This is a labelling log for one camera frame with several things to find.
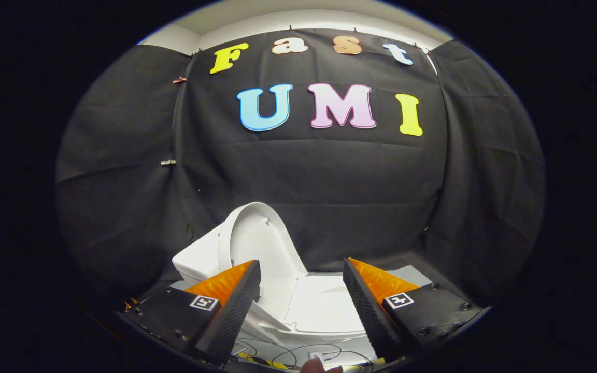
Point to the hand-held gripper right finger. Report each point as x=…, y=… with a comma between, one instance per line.
x=368, y=316

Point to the white toilet seat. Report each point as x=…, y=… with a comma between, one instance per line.
x=324, y=305

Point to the white toilet lid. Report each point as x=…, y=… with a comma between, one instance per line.
x=257, y=243

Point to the yellow tape strip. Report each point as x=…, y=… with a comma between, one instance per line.
x=275, y=364

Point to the white toilet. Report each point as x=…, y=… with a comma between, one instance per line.
x=200, y=259

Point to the silver cloth clip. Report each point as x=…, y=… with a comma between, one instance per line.
x=168, y=162

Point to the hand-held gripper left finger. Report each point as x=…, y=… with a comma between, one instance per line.
x=226, y=321

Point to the red cloth clip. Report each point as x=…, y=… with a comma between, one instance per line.
x=179, y=80

